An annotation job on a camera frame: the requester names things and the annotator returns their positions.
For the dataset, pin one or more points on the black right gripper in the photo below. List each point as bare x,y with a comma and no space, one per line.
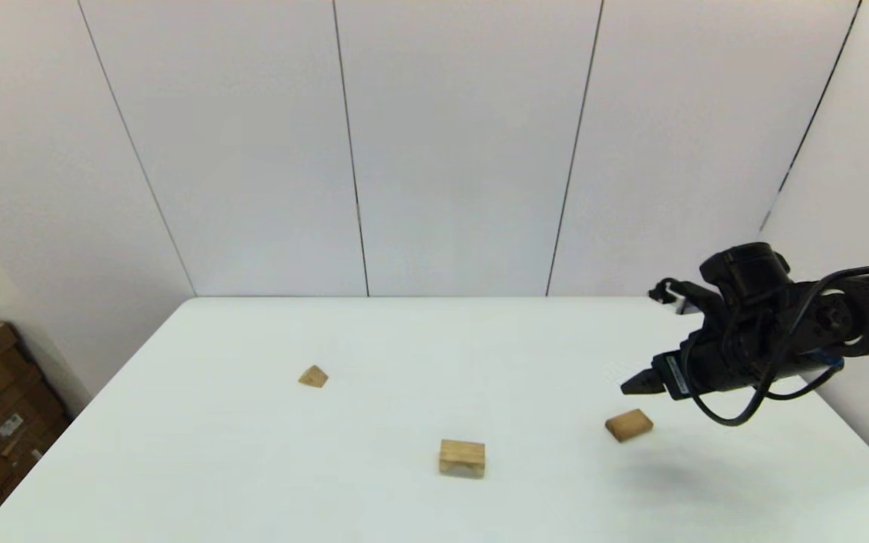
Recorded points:
721,362

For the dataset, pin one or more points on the rectangular wooden building block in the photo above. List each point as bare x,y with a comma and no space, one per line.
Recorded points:
628,426

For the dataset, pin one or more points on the arched wooden building block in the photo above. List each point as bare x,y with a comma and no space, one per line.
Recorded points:
462,456

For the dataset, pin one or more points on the triangular wooden building block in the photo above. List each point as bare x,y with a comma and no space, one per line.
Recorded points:
314,377

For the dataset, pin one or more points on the labelled brown cardboard box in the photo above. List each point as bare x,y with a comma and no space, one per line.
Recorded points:
4,452

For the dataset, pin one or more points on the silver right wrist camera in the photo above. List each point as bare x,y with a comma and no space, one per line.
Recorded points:
676,298

